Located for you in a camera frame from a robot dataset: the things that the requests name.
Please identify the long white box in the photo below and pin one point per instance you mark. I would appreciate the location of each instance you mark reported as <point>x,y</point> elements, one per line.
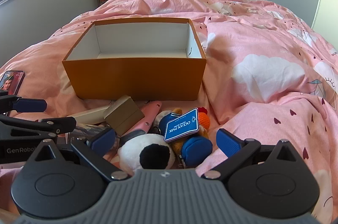
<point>89,115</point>

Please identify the blue zipper pouch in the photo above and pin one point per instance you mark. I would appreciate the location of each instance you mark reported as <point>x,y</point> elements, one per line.
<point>196,148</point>

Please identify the orange cardboard box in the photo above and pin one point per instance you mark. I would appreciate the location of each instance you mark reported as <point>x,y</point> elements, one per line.
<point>132,76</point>

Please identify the brown plush in blue outfit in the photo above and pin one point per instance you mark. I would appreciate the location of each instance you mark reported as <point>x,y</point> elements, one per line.
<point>165,121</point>

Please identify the pink zipper pouch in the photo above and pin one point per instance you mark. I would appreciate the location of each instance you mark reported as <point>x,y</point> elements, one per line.
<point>149,114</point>

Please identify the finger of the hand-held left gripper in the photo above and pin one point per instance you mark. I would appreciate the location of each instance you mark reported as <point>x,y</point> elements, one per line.
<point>39,127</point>
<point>29,105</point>

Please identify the smartphone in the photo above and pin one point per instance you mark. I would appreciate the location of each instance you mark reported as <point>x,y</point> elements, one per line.
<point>12,81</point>

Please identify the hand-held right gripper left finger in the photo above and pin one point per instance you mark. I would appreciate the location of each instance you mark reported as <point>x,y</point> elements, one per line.
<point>101,140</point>

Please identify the orange crochet toy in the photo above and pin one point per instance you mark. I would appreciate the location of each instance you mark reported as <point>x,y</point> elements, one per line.
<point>203,119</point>

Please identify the gold glitter box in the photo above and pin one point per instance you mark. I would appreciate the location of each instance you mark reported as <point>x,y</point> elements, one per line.
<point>124,114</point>

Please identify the panda plush toy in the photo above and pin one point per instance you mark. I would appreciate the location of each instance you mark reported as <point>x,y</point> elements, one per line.
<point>134,150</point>

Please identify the blue hang tag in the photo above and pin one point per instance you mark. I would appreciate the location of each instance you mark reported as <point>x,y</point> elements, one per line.
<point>182,125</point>

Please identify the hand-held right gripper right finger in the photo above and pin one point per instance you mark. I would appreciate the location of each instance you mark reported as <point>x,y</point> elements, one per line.
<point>229,140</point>

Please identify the pink printed blanket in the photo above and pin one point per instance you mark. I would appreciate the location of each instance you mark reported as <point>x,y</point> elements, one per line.
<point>264,55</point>

